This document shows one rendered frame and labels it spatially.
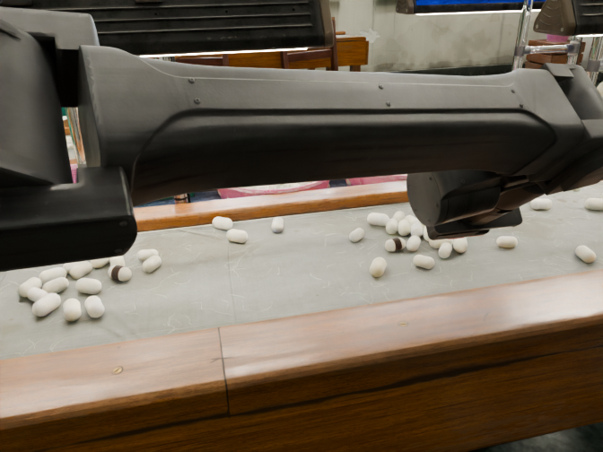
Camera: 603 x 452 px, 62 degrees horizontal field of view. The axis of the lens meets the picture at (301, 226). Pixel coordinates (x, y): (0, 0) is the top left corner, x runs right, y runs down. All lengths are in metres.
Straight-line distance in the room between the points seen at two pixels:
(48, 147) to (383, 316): 0.46
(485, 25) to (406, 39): 1.02
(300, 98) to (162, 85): 0.07
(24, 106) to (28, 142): 0.02
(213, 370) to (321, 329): 0.13
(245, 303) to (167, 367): 0.16
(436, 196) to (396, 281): 0.31
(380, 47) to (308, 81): 6.00
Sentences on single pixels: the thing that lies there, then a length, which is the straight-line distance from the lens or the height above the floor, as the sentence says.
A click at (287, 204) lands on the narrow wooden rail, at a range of 0.89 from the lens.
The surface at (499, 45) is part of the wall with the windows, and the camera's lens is 7.03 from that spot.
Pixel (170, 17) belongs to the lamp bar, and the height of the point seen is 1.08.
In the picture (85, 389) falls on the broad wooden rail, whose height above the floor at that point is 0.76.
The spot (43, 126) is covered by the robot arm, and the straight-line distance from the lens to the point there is 0.23.
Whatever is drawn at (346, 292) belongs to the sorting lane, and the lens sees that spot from 0.69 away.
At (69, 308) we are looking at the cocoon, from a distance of 0.69.
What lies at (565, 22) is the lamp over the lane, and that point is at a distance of 0.87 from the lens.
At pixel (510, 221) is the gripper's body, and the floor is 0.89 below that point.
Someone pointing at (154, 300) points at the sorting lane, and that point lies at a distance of 0.70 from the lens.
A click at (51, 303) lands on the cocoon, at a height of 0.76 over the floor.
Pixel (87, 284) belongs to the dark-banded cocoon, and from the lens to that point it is 0.74.
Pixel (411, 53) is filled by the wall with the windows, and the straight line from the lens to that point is 6.44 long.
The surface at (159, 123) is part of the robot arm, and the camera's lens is 0.22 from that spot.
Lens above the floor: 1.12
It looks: 26 degrees down
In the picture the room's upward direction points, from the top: 1 degrees counter-clockwise
